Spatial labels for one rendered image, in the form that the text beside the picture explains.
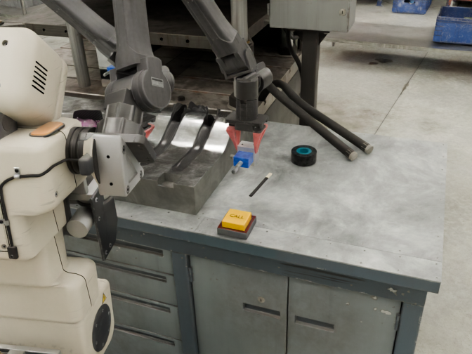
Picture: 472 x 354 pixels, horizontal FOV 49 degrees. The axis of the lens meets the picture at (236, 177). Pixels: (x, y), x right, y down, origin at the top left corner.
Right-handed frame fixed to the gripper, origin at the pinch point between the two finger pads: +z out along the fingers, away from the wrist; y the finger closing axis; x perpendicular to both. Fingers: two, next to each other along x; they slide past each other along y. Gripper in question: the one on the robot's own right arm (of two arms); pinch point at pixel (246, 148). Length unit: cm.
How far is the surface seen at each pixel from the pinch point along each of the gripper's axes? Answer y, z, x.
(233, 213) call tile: -1.3, 11.9, 14.0
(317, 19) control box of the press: -1, -20, -73
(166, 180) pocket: 20.3, 9.1, 8.9
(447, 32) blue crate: -52, 46, -358
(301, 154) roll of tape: -10.0, 10.6, -22.1
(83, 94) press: 95, 15, -57
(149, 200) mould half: 23.6, 13.6, 13.3
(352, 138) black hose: -22.9, 9.8, -38.1
